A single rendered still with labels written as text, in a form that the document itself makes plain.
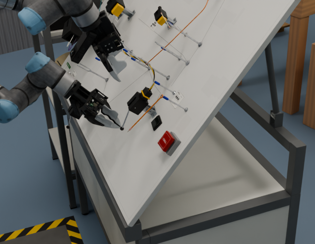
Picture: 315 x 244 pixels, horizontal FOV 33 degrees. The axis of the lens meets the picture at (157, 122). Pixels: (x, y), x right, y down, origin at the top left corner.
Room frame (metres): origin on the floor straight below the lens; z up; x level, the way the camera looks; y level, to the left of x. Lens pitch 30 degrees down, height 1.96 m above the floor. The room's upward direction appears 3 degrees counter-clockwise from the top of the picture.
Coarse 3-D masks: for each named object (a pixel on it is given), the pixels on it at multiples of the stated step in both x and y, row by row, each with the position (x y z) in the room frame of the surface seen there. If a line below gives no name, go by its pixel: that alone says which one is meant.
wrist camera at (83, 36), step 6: (90, 30) 1.44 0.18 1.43; (84, 36) 1.44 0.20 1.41; (90, 36) 1.43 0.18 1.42; (78, 42) 1.46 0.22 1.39; (84, 42) 1.43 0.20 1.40; (90, 42) 1.43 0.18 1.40; (78, 48) 1.43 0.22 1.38; (84, 48) 1.43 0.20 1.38; (72, 54) 1.44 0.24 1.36; (78, 54) 1.43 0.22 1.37; (84, 54) 1.43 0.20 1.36; (72, 60) 1.43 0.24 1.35; (78, 60) 1.43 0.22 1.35
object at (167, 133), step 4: (168, 132) 1.37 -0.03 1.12; (164, 136) 1.36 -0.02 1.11; (168, 136) 1.35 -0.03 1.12; (172, 136) 1.35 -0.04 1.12; (160, 140) 1.36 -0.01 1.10; (164, 140) 1.35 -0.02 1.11; (168, 140) 1.33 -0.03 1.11; (172, 140) 1.33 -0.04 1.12; (160, 144) 1.35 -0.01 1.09; (164, 144) 1.34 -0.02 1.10; (168, 144) 1.33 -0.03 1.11; (164, 148) 1.32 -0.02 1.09; (168, 148) 1.34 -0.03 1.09
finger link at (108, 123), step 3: (99, 114) 1.53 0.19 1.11; (96, 117) 1.52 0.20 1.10; (99, 117) 1.51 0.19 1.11; (102, 117) 1.51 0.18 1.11; (99, 120) 1.52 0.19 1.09; (102, 120) 1.51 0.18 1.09; (105, 120) 1.50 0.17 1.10; (108, 120) 1.49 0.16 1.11; (105, 123) 1.51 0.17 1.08; (108, 123) 1.51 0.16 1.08; (111, 123) 1.49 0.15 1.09; (114, 123) 1.53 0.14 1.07; (105, 126) 1.52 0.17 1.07; (108, 126) 1.51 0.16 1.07; (111, 126) 1.52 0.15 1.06; (114, 126) 1.52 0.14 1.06; (117, 126) 1.52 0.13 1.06
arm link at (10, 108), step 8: (0, 88) 1.46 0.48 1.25; (16, 88) 1.50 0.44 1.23; (0, 96) 1.44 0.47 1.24; (8, 96) 1.44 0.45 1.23; (16, 96) 1.46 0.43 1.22; (24, 96) 1.48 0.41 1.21; (0, 104) 1.40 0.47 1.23; (8, 104) 1.41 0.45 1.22; (16, 104) 1.43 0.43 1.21; (24, 104) 1.46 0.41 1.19; (0, 112) 1.40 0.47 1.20; (8, 112) 1.39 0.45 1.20; (16, 112) 1.42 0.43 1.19; (0, 120) 1.40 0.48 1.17; (8, 120) 1.40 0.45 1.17
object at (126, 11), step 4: (108, 0) 2.13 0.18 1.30; (112, 0) 2.10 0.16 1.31; (116, 0) 2.07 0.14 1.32; (120, 0) 2.11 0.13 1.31; (108, 4) 2.10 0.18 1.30; (112, 4) 2.07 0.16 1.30; (120, 4) 2.07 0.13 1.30; (108, 8) 2.08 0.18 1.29; (112, 8) 2.07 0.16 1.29; (124, 8) 2.11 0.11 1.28; (124, 12) 2.12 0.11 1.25; (128, 12) 2.13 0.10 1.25; (132, 12) 2.13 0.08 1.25; (128, 16) 2.11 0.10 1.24
